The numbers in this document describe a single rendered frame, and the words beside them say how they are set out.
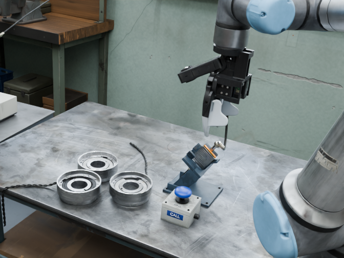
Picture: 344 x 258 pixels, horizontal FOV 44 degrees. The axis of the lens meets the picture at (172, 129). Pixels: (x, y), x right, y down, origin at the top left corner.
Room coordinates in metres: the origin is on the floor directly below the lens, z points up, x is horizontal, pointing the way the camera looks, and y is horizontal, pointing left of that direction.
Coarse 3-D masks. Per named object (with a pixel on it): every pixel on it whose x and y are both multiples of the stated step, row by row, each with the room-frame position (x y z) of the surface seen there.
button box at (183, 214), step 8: (168, 200) 0.81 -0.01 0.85; (176, 200) 0.81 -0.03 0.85; (184, 200) 0.81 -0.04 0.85; (192, 200) 0.82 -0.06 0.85; (200, 200) 0.83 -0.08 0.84; (168, 208) 0.79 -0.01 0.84; (176, 208) 0.79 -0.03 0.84; (184, 208) 0.79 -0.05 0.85; (192, 208) 0.79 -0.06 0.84; (168, 216) 0.79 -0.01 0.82; (176, 216) 0.78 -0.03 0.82; (184, 216) 0.78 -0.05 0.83; (192, 216) 0.79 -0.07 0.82; (176, 224) 0.78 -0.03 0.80; (184, 224) 0.78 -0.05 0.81
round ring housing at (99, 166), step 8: (88, 152) 1.01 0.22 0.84; (96, 152) 1.02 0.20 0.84; (104, 152) 1.02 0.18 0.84; (80, 160) 0.98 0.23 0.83; (96, 160) 0.99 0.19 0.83; (104, 160) 0.99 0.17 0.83; (112, 160) 1.00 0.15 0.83; (80, 168) 0.93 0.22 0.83; (88, 168) 0.92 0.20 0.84; (96, 168) 0.95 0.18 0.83; (104, 168) 0.95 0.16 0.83; (112, 168) 0.94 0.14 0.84; (104, 176) 0.93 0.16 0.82
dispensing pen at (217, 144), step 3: (216, 141) 0.92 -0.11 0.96; (219, 141) 0.91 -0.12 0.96; (207, 144) 0.93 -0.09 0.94; (216, 144) 0.91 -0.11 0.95; (219, 144) 0.91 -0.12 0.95; (222, 144) 0.91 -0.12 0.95; (210, 147) 0.93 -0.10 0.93; (213, 147) 0.91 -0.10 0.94; (216, 147) 0.91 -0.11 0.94; (219, 147) 0.91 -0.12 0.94; (222, 147) 0.91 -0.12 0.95; (213, 150) 0.93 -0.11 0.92; (210, 153) 0.92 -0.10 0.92; (213, 153) 0.92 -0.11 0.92; (216, 153) 0.93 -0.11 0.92; (213, 156) 0.91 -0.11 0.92; (216, 156) 0.92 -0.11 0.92; (189, 168) 0.94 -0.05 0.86; (186, 171) 0.94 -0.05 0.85; (183, 174) 0.95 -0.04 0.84; (180, 177) 0.95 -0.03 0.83
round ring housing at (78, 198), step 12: (60, 180) 0.87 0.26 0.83; (72, 180) 0.88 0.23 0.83; (84, 180) 0.89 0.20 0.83; (96, 180) 0.89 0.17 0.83; (60, 192) 0.82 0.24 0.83; (72, 192) 0.81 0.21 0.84; (84, 192) 0.82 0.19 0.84; (96, 192) 0.84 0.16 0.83; (72, 204) 0.82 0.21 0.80; (84, 204) 0.82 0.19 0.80
